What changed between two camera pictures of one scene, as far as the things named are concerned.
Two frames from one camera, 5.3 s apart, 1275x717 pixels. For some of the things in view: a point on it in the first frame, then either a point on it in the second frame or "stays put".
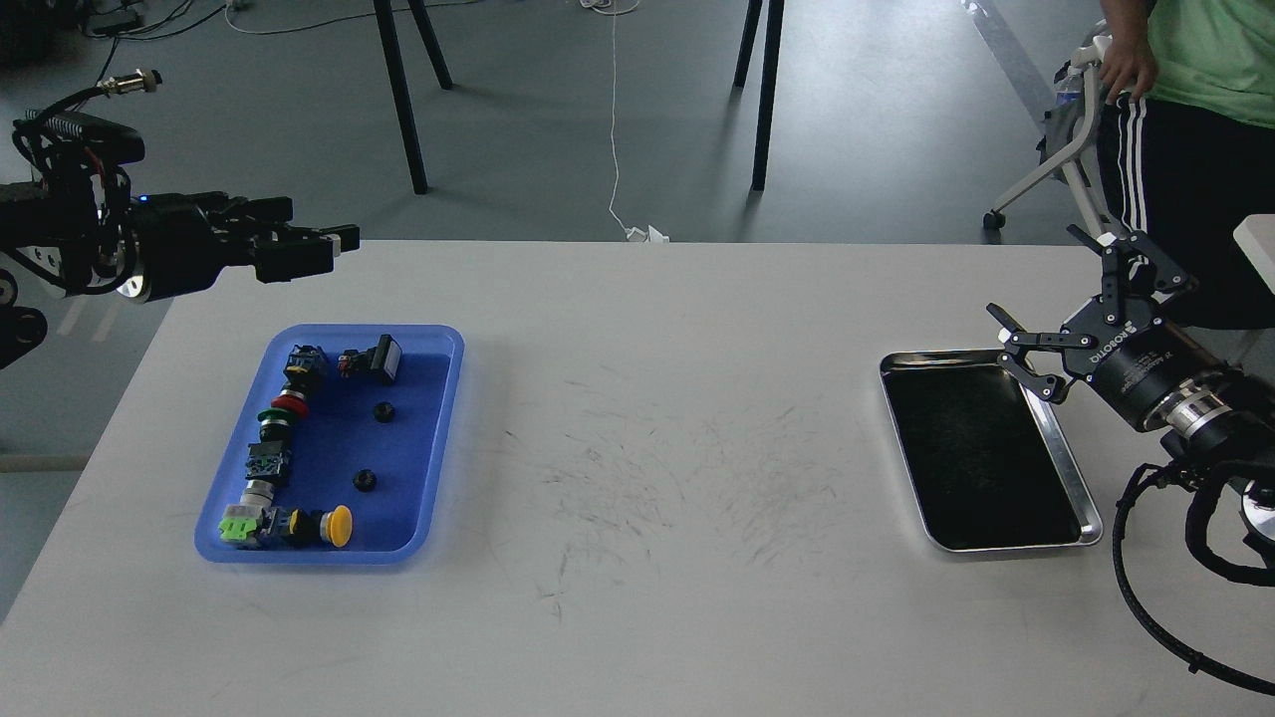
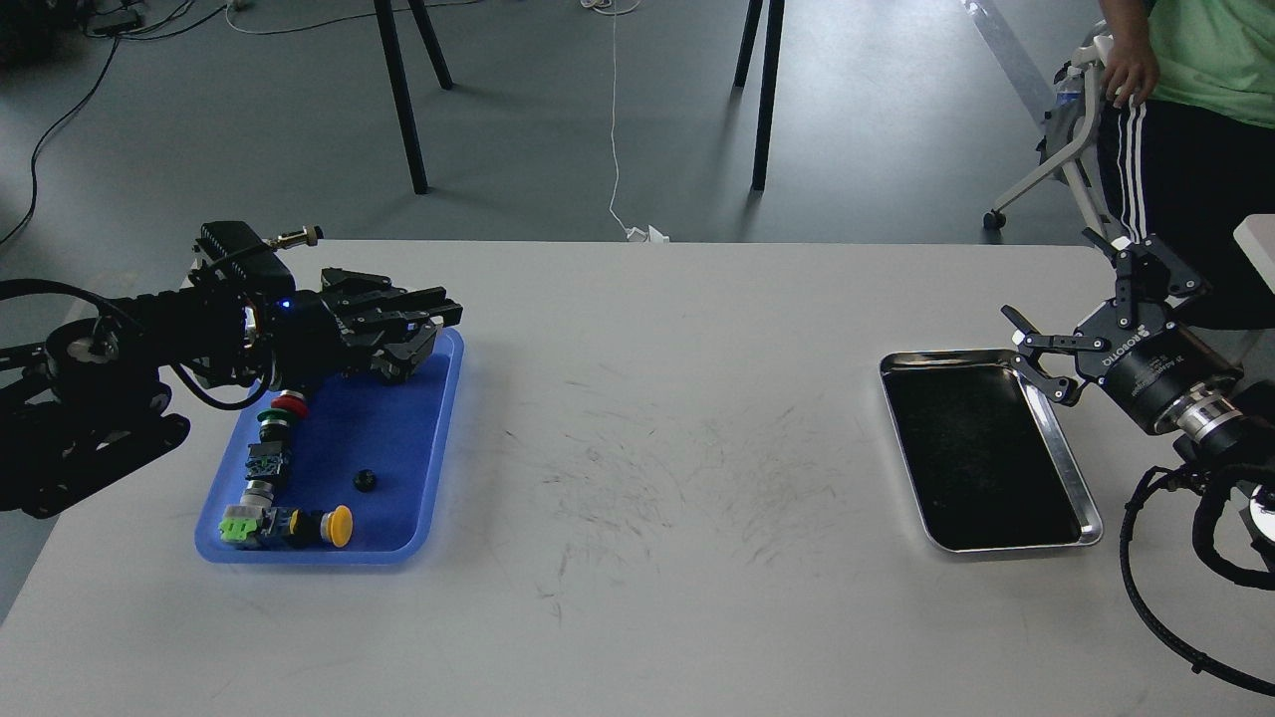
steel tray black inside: x=986 y=470 stays put
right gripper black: x=1134 y=349 stays put
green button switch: x=268 y=458 stays put
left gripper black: x=184 y=238 to x=319 y=337
